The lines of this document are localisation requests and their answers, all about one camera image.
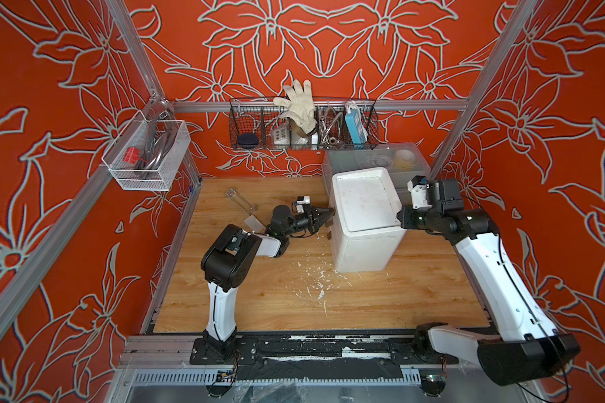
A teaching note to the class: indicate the grey plastic storage box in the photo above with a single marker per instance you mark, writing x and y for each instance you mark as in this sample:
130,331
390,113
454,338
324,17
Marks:
339,161

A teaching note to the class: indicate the dark round object in basket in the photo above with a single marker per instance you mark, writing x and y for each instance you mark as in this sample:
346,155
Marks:
248,140

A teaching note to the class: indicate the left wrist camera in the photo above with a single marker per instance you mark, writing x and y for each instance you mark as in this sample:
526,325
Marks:
300,204

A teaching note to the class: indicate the yellow tape roll in box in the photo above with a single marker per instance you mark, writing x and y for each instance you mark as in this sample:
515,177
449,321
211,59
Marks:
404,160

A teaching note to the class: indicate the white drawer cabinet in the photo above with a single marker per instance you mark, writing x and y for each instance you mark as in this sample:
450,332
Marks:
365,231

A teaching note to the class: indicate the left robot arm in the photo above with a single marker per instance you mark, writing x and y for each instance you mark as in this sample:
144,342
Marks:
227,262

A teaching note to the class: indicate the blue box in basket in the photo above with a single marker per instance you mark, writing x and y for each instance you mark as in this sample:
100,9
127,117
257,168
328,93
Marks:
354,124

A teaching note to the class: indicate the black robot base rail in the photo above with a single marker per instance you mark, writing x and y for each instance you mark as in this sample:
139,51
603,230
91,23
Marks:
356,354

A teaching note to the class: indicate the black wire wall basket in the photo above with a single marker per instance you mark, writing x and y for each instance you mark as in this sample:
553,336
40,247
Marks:
329,123

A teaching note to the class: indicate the white power strip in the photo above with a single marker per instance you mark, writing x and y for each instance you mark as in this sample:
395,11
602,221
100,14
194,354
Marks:
281,135

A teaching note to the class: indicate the white work glove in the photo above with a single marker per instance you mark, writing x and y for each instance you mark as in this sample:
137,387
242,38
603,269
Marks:
299,105

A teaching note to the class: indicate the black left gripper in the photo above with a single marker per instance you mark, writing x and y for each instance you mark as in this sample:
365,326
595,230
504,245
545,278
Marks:
311,217

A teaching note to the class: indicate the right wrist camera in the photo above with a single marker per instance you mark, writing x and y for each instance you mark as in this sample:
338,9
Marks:
442,195

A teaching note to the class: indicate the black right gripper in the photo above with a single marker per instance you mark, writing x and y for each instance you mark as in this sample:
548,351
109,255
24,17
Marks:
405,217

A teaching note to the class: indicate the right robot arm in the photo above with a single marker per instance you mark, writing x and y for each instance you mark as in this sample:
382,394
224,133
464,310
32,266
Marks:
528,345

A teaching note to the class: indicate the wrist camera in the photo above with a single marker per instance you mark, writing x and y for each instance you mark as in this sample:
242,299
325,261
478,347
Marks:
300,204
442,195

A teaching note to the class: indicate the white wire wall basket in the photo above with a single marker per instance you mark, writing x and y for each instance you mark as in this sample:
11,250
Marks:
146,157

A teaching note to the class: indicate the clear glass tube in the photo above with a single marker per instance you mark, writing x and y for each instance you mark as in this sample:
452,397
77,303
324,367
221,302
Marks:
240,201

